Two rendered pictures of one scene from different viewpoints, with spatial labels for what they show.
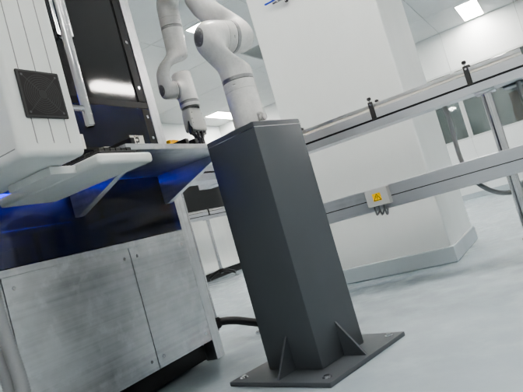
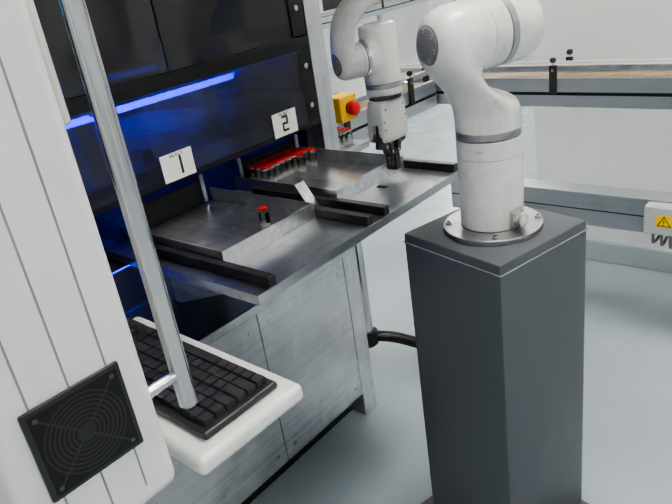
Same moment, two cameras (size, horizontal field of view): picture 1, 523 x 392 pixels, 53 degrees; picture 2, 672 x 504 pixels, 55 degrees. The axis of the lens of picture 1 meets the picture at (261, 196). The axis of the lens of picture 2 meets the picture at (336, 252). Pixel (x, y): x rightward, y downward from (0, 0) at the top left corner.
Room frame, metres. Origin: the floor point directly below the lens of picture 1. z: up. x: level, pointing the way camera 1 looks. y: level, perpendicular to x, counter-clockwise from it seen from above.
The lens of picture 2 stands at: (0.70, -0.01, 1.38)
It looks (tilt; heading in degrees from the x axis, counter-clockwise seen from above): 24 degrees down; 14
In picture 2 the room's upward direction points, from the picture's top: 9 degrees counter-clockwise
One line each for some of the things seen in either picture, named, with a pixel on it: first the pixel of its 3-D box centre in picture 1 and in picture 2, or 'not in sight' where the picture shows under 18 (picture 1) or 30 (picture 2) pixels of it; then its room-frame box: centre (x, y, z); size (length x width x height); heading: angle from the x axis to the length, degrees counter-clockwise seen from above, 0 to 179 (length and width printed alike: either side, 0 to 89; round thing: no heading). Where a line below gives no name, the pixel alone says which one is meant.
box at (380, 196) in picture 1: (378, 197); (666, 219); (2.71, -0.58, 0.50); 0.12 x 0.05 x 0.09; 60
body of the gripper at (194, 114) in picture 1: (194, 119); (387, 115); (2.20, 0.18, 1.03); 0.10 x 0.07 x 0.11; 150
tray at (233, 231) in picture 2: not in sight; (217, 222); (1.94, 0.54, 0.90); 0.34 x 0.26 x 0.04; 60
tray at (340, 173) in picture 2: not in sight; (318, 172); (2.23, 0.38, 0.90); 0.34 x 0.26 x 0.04; 60
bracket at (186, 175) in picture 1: (191, 179); not in sight; (2.26, 0.27, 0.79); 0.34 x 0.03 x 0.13; 60
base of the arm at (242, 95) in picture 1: (245, 106); (490, 181); (1.91, -0.03, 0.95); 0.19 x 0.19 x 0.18
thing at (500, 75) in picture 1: (337, 127); (635, 77); (2.83, -0.50, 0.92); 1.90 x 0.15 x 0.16; 60
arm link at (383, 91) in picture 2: (190, 105); (384, 88); (2.20, 0.18, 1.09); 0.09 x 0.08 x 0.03; 150
